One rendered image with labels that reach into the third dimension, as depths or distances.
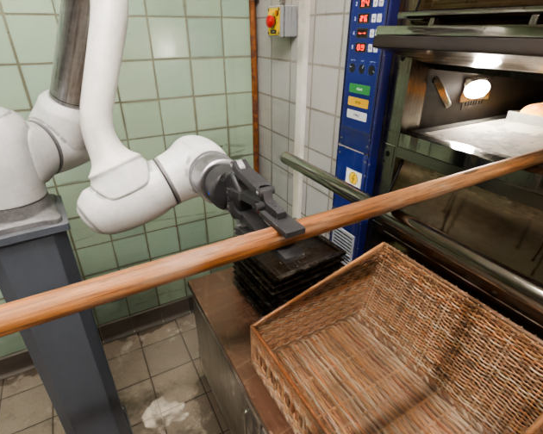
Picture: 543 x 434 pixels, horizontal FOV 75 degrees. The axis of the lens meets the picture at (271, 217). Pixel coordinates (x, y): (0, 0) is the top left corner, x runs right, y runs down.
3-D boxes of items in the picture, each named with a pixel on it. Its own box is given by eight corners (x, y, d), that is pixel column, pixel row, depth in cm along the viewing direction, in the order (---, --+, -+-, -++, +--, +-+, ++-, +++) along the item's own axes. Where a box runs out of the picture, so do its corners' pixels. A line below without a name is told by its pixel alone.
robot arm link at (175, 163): (243, 184, 73) (185, 215, 69) (215, 162, 85) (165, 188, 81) (226, 136, 66) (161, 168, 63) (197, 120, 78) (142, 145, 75)
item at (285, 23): (283, 36, 139) (283, 6, 134) (296, 37, 131) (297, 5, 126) (266, 36, 136) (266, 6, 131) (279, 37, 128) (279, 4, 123)
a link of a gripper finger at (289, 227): (277, 211, 51) (277, 207, 50) (306, 232, 45) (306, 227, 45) (259, 216, 49) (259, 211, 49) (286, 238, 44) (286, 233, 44)
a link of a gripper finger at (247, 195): (247, 191, 60) (246, 182, 59) (282, 206, 50) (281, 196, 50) (226, 195, 58) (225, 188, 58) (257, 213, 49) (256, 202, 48)
